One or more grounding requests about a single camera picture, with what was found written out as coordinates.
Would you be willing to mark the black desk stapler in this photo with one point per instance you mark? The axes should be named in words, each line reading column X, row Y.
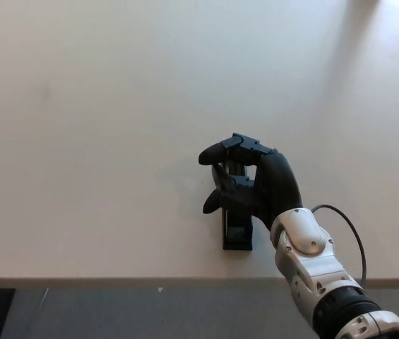
column 237, row 233

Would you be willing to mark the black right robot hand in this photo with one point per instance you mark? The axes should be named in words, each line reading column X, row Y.
column 277, row 183

